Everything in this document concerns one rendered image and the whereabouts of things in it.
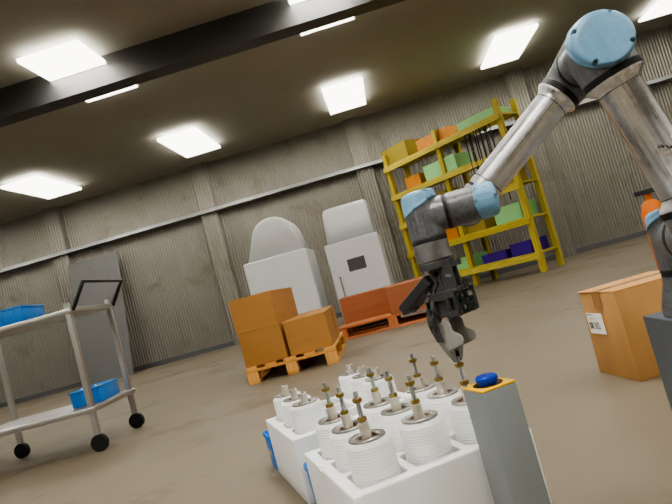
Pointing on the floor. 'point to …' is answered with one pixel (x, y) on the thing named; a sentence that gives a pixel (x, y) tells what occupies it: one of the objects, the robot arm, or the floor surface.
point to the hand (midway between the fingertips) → (453, 355)
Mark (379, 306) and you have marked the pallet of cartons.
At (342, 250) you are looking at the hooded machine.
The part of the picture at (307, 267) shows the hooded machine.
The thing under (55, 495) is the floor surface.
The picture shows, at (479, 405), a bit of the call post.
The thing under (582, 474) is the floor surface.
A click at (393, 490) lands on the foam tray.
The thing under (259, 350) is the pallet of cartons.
